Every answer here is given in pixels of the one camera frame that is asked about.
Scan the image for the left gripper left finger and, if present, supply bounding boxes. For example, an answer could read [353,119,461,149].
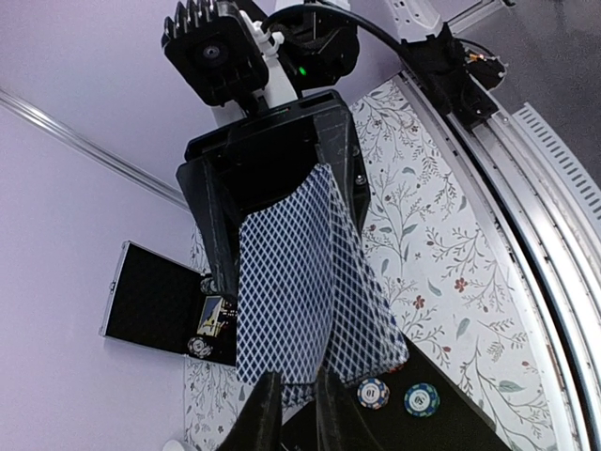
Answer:
[220,372,282,451]

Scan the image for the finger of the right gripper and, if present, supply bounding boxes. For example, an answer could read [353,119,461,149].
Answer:
[313,107,371,234]
[177,159,239,297]

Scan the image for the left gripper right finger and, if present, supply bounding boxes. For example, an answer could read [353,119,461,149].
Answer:
[316,368,376,450]

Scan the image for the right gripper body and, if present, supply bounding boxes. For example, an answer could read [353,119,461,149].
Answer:
[184,90,350,214]

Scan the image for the white chip stack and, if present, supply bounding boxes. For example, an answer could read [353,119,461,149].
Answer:
[356,378,390,410]

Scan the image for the green chip stack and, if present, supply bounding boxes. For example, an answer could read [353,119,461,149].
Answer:
[404,382,440,418]

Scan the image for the blue playing card deck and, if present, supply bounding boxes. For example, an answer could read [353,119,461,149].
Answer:
[236,164,408,407]

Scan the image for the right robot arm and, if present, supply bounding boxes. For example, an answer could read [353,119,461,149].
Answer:
[162,1,465,297]

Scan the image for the black poker mat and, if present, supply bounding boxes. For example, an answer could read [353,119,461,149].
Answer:
[282,343,508,450]

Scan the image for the chip stack in case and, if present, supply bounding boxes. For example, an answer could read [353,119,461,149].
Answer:
[187,336,212,359]
[200,277,219,296]

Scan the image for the aluminium poker case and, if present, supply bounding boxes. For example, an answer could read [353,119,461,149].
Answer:
[100,241,237,366]

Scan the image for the card box in case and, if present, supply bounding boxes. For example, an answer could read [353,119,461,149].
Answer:
[196,295,238,337]

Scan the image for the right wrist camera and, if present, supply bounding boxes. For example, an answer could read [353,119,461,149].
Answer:
[161,1,269,114]

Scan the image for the right aluminium frame post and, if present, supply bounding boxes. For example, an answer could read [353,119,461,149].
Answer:
[1,87,189,211]

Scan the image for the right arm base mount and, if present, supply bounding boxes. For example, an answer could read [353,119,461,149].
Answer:
[401,24,506,131]

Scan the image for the aluminium front rail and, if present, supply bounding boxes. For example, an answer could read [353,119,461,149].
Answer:
[389,0,601,377]

